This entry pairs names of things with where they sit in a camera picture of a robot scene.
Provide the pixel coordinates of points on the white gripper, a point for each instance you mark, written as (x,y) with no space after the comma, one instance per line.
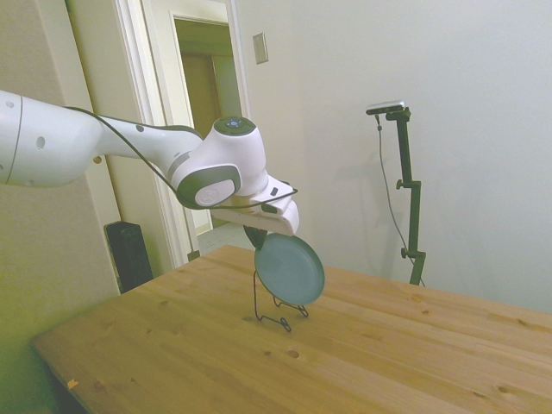
(276,222)

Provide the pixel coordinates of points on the teal round plate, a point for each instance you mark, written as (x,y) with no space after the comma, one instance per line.
(289,271)

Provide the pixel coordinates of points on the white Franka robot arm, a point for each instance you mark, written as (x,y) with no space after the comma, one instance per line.
(56,146)

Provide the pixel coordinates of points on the black speaker box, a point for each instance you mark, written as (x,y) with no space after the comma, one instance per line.
(129,259)

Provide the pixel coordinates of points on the dark green camera stand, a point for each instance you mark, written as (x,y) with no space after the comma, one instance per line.
(415,215)

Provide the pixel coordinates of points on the silver exterior camera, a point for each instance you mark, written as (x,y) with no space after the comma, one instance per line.
(386,107)

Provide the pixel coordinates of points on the white door frame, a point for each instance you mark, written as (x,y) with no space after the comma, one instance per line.
(146,86)

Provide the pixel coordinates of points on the beige wall switch plate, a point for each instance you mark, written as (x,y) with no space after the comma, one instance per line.
(260,48)

